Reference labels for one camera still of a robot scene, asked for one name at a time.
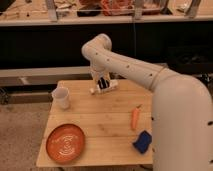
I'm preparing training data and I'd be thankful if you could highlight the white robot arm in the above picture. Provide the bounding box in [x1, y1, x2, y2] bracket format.
[81, 34, 213, 171]

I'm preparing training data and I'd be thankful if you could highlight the white tube bottle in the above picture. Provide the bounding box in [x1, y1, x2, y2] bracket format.
[90, 79, 118, 95]

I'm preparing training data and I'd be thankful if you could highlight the wooden table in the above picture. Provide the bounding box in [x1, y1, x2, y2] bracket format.
[45, 79, 153, 167]

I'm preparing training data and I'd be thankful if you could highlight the orange toy carrot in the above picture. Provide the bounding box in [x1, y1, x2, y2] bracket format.
[131, 104, 141, 130]

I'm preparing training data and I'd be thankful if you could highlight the orange plate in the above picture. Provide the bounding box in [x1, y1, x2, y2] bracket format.
[46, 124, 85, 164]

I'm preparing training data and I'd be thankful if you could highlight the blue sponge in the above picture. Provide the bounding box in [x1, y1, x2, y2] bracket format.
[133, 130, 152, 154]

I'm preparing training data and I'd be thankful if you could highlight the blue hanging cable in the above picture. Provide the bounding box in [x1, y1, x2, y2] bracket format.
[131, 18, 138, 61]

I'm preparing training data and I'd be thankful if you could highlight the metal shelf rail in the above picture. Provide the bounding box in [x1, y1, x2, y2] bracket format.
[0, 66, 92, 86]

